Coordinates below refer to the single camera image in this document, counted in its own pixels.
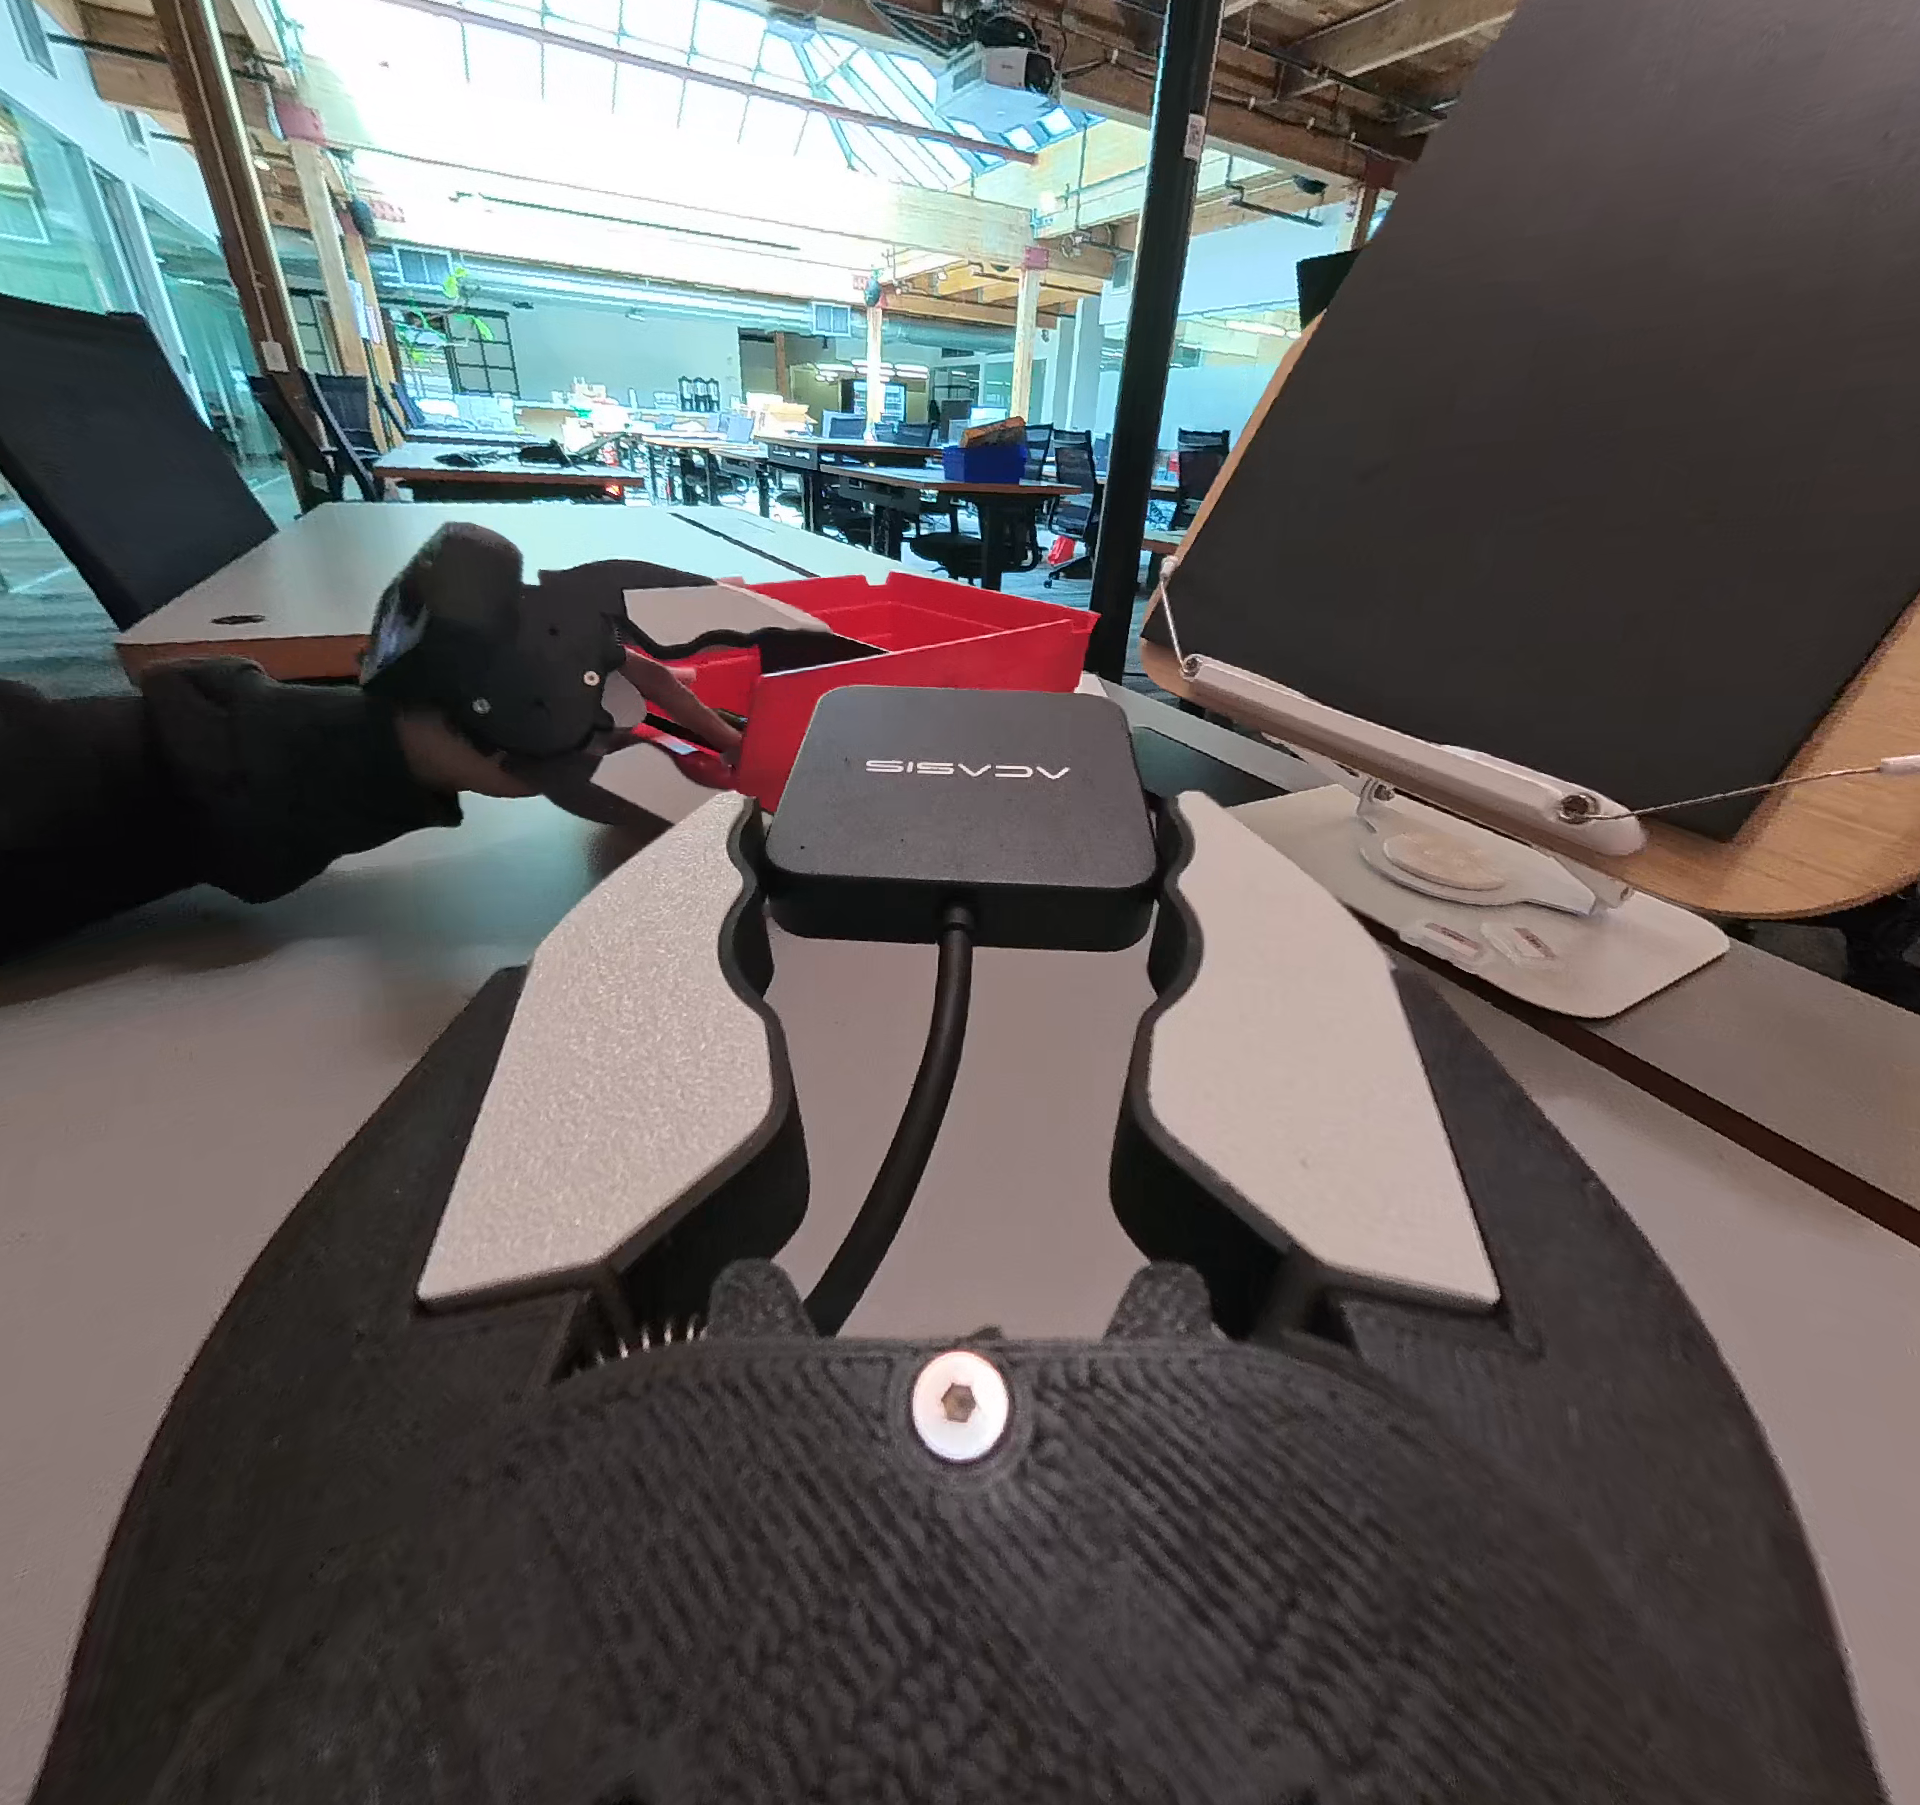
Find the white tablet stand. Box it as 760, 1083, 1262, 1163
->
1181, 653, 1736, 1022

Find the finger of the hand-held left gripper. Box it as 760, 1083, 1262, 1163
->
619, 578, 837, 658

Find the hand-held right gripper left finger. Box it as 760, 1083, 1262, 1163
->
414, 792, 811, 1313

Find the person's left hand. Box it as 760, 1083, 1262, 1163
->
393, 658, 747, 830

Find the black usb hub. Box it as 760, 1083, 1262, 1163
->
760, 685, 1160, 952

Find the person's left forearm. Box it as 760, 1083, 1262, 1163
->
0, 658, 467, 959

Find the red plastic bin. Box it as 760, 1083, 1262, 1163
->
622, 573, 1101, 817

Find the black metal pole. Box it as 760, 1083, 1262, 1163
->
1083, 0, 1246, 682

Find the green potted plant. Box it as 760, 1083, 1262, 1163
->
397, 266, 500, 367

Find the black panel with wooden rim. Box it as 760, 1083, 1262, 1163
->
1139, 0, 1920, 922

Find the wooden post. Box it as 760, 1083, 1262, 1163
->
120, 0, 310, 518

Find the black office chair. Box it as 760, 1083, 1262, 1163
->
0, 289, 282, 633

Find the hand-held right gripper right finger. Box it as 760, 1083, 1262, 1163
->
1115, 789, 1503, 1313

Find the row of office desks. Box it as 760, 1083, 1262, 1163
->
367, 395, 1232, 593

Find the ceiling projector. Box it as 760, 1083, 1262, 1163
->
934, 12, 1068, 134

